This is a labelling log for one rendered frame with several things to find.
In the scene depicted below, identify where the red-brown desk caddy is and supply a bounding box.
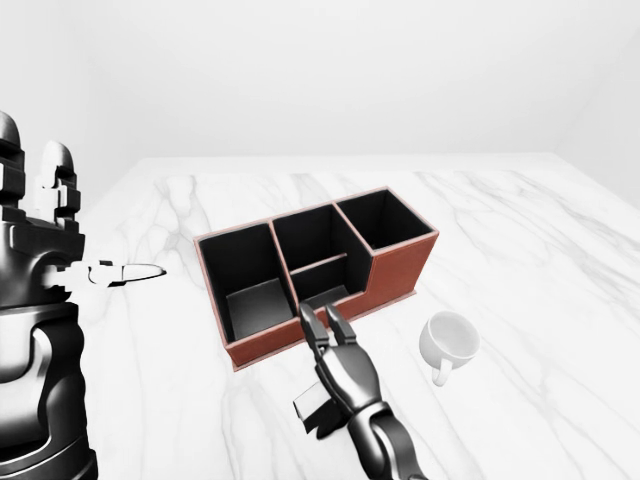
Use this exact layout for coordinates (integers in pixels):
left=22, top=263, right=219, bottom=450
left=193, top=185, right=440, bottom=372

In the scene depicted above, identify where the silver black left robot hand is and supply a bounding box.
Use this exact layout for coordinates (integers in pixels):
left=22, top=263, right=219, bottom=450
left=0, top=110, right=168, bottom=315

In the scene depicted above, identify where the white mug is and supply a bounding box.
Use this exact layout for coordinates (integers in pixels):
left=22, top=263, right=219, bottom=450
left=418, top=310, right=482, bottom=388

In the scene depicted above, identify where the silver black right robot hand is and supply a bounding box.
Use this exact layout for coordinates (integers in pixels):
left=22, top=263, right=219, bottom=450
left=292, top=301, right=387, bottom=442

